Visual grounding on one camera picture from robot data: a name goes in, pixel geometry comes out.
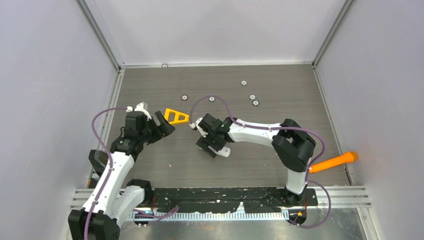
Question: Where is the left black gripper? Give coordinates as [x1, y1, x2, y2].
[139, 111, 174, 145]

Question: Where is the white remote control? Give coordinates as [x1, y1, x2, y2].
[211, 146, 231, 158]

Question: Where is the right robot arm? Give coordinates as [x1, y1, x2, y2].
[189, 113, 316, 207]

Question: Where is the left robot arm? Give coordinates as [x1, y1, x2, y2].
[68, 110, 175, 240]

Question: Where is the orange cylinder peg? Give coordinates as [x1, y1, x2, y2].
[309, 151, 358, 174]

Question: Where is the yellow plastic triangle frame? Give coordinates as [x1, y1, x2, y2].
[164, 108, 190, 125]

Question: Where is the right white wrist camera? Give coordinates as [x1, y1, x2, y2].
[189, 117, 208, 138]

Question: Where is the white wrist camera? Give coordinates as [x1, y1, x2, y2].
[189, 117, 208, 138]
[125, 101, 152, 120]

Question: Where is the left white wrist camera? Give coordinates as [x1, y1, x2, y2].
[125, 101, 152, 120]

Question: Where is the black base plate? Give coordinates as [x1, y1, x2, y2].
[153, 187, 318, 214]

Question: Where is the aluminium rail frame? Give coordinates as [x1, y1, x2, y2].
[70, 185, 372, 222]

